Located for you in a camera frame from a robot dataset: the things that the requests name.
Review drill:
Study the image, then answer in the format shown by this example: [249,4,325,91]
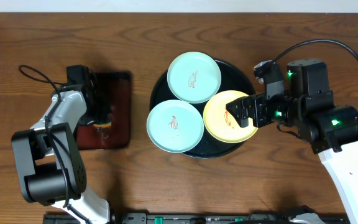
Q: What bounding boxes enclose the dark red square tray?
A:
[75,72,132,150]

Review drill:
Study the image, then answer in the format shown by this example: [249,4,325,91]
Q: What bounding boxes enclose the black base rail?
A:
[42,212,349,224]

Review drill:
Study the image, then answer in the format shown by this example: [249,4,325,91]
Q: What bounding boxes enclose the green yellow scrub sponge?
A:
[93,122,111,129]

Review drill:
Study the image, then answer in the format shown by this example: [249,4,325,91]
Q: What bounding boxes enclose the light blue plate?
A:
[146,100,204,153]
[167,52,222,104]

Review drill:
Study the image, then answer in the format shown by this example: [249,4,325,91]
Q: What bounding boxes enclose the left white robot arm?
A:
[11,65,111,223]

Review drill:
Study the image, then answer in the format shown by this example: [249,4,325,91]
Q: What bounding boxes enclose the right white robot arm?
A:
[226,58,358,223]

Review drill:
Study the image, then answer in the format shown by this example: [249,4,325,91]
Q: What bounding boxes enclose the yellow plate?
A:
[203,90,258,143]

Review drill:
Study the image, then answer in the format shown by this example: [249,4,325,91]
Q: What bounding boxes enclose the round black tray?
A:
[149,59,255,159]

